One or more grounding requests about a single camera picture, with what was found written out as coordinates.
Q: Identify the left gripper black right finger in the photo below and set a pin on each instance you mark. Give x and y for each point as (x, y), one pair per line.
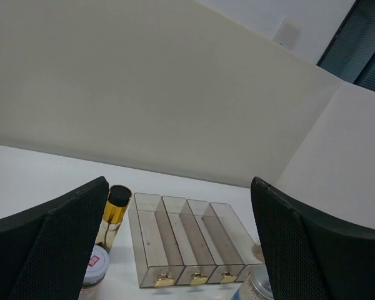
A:
(310, 254)

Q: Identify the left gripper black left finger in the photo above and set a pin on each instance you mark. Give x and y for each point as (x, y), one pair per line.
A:
(45, 250)

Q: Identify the white-lid red-label jar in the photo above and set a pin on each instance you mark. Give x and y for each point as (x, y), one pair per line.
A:
(95, 273)

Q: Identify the silver-lid blue-label jar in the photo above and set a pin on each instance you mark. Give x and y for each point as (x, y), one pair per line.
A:
(256, 286)

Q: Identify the gold black-capped bottle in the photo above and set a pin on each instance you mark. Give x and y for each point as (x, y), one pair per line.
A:
(116, 206)

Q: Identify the clear bin, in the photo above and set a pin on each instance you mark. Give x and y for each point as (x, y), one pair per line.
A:
(227, 260)
(159, 263)
(249, 250)
(198, 262)

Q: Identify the dark window with blinds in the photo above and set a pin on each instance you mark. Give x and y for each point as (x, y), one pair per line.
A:
(351, 53)

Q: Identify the white wall panel box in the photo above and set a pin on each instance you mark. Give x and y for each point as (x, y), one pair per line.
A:
(287, 34)

